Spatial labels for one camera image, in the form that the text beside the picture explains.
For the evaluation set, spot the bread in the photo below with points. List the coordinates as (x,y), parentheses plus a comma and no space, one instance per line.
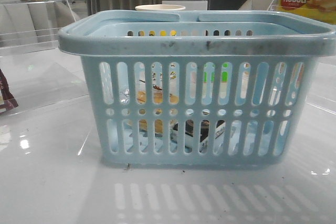
(152,101)

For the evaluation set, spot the black white tissue pack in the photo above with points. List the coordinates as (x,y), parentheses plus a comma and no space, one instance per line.
(203,133)

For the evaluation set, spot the light blue plastic basket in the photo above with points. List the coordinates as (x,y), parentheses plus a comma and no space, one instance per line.
(251,69)

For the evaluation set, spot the clear acrylic display shelf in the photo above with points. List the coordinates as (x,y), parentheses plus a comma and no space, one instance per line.
(37,72)

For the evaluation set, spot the grey armchair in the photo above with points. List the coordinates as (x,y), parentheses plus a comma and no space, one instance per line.
(256,5)

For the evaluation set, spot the red nut snack packet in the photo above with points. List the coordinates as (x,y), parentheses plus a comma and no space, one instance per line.
(8,101)

